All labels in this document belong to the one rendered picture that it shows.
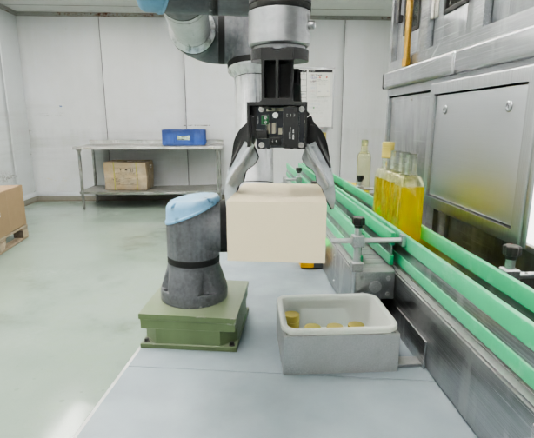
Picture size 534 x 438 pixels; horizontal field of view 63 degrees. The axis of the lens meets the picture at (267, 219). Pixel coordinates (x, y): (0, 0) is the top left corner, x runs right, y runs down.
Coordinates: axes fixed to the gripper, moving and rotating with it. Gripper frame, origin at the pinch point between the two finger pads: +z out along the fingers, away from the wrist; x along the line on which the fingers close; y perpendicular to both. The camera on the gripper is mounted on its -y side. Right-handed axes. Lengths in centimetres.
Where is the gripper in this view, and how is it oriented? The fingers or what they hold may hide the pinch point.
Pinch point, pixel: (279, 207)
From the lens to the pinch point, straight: 60.5
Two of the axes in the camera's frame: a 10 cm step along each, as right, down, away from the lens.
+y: -0.9, 2.2, -9.7
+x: 10.0, 0.2, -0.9
